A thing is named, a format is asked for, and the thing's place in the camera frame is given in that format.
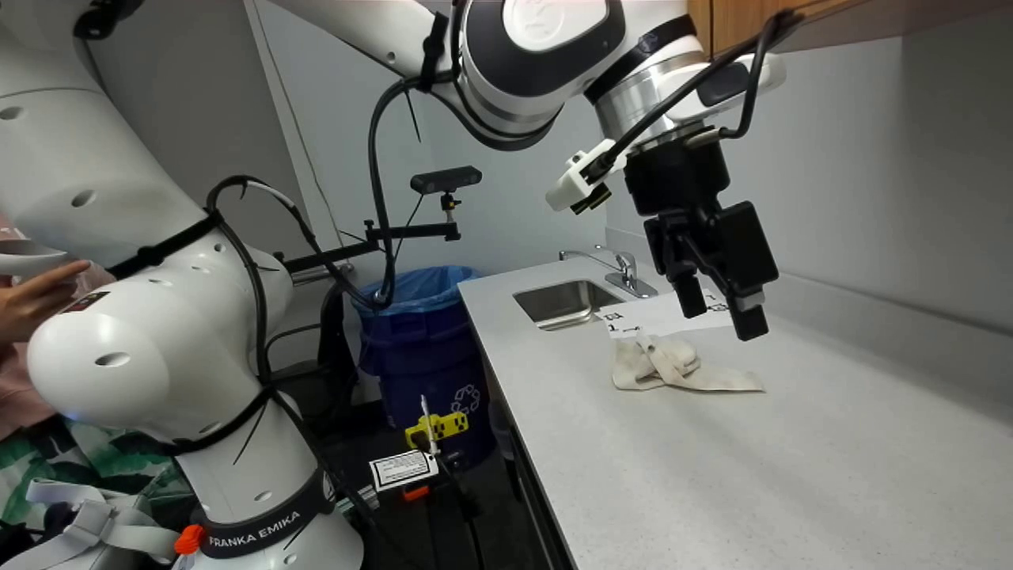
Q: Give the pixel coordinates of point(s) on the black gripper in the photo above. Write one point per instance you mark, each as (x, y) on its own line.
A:
(675, 188)

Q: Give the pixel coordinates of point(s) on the cream cloth towel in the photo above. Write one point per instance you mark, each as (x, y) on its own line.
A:
(651, 362)

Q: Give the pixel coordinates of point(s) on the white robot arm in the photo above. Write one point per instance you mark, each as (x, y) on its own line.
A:
(172, 339)

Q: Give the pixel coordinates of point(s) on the person's hand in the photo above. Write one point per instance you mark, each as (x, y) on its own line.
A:
(25, 305)

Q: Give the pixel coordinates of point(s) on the white paper sheet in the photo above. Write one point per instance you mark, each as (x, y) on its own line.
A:
(656, 319)

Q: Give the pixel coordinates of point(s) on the stainless steel sink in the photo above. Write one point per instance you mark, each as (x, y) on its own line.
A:
(566, 302)

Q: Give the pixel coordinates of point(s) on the yellow clamp tool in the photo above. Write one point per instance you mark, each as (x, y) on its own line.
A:
(431, 429)

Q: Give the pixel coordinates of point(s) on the blue trash bin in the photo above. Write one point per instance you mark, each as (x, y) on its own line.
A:
(424, 356)

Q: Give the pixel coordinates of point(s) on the white label tag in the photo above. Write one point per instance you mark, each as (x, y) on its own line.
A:
(403, 470)

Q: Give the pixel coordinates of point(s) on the green patterned cloth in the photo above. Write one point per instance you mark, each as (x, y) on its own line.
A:
(112, 460)

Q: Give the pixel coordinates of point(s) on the person in pink shirt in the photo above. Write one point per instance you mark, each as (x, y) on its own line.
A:
(20, 404)

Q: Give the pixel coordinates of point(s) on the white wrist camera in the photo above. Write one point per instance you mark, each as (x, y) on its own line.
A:
(578, 188)

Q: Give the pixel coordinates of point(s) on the wooden wall cabinet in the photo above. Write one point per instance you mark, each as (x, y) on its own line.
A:
(825, 24)

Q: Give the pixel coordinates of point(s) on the grey strap bag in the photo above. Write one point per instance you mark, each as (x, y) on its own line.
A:
(94, 531)

